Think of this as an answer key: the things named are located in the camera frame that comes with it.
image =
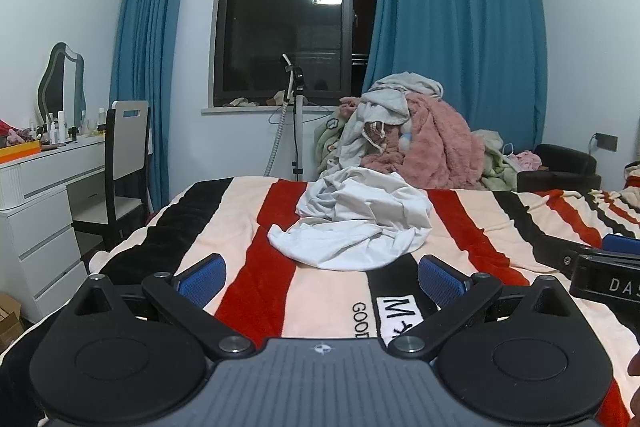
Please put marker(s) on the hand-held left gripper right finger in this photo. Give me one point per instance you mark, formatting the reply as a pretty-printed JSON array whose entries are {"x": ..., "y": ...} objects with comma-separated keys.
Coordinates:
[{"x": 440, "y": 279}]

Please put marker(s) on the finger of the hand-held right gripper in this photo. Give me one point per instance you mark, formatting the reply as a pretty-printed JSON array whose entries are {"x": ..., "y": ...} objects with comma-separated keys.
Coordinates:
[{"x": 620, "y": 244}]

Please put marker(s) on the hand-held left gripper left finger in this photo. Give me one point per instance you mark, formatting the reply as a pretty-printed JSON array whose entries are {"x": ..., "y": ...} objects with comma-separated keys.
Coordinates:
[{"x": 205, "y": 279}]

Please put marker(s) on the white shirt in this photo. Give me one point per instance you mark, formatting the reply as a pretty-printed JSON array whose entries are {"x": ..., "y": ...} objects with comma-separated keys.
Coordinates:
[{"x": 350, "y": 227}]

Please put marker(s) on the pile of clothes and blankets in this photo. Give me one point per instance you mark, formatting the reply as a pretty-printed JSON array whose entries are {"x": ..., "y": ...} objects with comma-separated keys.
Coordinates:
[{"x": 440, "y": 142}]

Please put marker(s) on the striped fleece blanket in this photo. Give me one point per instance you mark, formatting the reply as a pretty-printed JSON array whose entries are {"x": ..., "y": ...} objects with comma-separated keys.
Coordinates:
[{"x": 225, "y": 217}]

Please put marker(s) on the black armchair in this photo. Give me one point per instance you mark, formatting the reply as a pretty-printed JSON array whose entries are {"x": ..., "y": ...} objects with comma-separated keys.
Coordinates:
[{"x": 570, "y": 162}]

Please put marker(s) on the small pink garment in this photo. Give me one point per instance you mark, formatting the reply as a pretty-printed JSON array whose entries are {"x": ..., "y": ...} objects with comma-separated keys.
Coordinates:
[{"x": 529, "y": 160}]

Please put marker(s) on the pale green garment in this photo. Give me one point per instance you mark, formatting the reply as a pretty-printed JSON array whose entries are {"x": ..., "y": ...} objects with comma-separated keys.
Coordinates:
[{"x": 497, "y": 167}]

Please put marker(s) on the black and white chair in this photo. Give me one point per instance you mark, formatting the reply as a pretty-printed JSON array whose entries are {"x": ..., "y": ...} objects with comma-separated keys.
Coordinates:
[{"x": 125, "y": 142}]

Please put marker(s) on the white windowsill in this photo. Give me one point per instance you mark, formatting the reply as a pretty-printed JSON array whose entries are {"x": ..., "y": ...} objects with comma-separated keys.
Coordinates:
[{"x": 235, "y": 110}]

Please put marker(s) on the garment steamer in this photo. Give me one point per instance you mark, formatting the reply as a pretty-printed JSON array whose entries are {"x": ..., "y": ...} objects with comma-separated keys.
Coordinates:
[{"x": 298, "y": 132}]

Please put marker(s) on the white dresser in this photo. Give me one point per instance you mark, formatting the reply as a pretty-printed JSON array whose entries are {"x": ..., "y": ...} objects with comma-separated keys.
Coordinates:
[{"x": 35, "y": 232}]

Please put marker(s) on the green patterned fleece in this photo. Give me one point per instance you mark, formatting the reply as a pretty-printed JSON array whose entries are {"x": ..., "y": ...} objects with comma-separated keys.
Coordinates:
[{"x": 327, "y": 142}]

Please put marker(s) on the crumpled patterned cloth pile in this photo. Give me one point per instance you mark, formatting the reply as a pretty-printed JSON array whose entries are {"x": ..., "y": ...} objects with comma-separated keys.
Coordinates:
[{"x": 385, "y": 102}]

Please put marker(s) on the cardboard box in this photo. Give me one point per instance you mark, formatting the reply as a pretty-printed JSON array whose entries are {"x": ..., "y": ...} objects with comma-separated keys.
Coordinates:
[{"x": 9, "y": 322}]

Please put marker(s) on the group of cosmetic bottles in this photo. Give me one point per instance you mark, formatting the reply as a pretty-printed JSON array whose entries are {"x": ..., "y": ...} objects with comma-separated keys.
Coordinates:
[{"x": 60, "y": 127}]

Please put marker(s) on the orange box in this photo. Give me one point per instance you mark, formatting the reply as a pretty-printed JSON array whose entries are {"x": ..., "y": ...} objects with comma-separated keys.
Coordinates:
[{"x": 20, "y": 152}]

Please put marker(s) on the blue curtain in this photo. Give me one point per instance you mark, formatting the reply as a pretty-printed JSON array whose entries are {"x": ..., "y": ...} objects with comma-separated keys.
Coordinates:
[
  {"x": 150, "y": 57},
  {"x": 450, "y": 7}
]

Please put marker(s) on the wavy vanity mirror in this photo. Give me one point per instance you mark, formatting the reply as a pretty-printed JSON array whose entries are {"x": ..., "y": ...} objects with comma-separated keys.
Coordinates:
[{"x": 60, "y": 82}]

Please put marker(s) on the dark framed window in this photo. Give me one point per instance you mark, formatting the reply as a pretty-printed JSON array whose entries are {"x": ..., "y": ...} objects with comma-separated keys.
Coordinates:
[{"x": 280, "y": 7}]

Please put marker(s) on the dark wall outlet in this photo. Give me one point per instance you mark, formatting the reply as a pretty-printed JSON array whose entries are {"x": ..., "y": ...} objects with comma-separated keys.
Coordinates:
[{"x": 606, "y": 142}]

